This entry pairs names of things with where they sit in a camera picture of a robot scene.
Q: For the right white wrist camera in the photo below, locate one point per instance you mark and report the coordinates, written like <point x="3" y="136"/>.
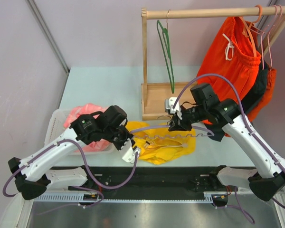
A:
<point x="172" y="107"/>

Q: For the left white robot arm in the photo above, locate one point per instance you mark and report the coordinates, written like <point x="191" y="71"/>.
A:
<point x="34" y="175"/>

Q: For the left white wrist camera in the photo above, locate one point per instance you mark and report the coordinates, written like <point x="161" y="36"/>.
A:
<point x="128" y="153"/>

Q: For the lavender hanger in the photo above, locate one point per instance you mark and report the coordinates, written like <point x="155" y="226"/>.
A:
<point x="145" y="131"/>

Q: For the orange shorts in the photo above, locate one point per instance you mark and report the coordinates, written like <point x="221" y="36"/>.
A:
<point x="229" y="49"/>
<point x="243" y="78"/>

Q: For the white plastic basket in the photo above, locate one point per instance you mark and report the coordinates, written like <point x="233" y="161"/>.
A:
<point x="56" y="128"/>

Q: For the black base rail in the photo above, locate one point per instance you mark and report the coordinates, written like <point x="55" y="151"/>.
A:
<point x="164" y="183"/>

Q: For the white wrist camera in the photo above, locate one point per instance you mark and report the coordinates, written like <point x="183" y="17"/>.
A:
<point x="172" y="107"/>
<point x="128" y="153"/>

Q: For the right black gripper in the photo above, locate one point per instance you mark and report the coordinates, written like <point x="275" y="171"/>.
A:
<point x="177" y="124"/>

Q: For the green hanger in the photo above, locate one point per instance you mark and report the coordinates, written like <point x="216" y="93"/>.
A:
<point x="164" y="38"/>

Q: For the white slotted cable duct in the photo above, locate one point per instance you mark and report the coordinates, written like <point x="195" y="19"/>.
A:
<point x="89" y="198"/>

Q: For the pink garment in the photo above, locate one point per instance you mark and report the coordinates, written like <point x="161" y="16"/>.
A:
<point x="82" y="119"/>

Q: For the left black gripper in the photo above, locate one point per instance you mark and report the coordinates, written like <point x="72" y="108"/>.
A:
<point x="128" y="136"/>

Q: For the orange shorts front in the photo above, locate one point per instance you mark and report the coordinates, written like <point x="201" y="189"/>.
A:
<point x="229" y="49"/>

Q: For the orange shorts rear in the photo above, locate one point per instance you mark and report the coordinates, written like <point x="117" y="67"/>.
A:
<point x="243" y="78"/>

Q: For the yellow shorts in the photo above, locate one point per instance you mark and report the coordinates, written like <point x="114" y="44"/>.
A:
<point x="159" y="152"/>

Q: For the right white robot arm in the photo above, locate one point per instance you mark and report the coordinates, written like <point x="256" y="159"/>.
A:
<point x="268" y="176"/>

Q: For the black shorts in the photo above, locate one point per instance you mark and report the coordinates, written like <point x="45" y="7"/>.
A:
<point x="249" y="102"/>

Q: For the wooden clothes rack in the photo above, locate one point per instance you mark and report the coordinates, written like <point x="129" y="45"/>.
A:
<point x="153" y="94"/>

